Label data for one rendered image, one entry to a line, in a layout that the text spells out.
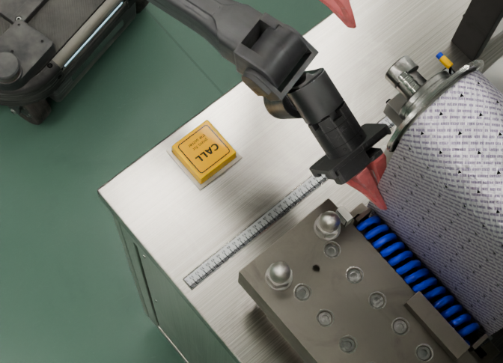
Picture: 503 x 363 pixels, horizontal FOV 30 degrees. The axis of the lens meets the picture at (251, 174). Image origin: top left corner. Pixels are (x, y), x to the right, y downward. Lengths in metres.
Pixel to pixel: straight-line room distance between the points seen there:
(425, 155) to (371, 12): 0.54
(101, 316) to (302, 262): 1.11
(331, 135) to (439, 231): 0.18
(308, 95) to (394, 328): 0.32
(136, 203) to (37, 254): 0.97
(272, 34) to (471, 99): 0.27
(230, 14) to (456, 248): 0.40
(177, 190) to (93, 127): 1.05
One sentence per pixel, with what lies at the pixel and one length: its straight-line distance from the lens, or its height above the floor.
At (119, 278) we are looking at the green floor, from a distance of 2.31.
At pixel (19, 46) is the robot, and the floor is 0.28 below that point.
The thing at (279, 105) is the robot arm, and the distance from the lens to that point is 1.23.
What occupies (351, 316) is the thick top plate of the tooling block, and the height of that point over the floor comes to 1.03.
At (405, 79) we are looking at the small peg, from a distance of 1.09.
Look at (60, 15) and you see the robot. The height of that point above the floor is 0.24.
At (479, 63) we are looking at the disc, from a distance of 1.09.
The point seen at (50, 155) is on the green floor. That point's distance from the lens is 2.43.
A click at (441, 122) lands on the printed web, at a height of 1.30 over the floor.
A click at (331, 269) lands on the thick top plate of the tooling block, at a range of 1.25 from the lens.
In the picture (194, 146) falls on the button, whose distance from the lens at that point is 1.41.
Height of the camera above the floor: 2.23
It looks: 70 degrees down
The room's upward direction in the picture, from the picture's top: 7 degrees clockwise
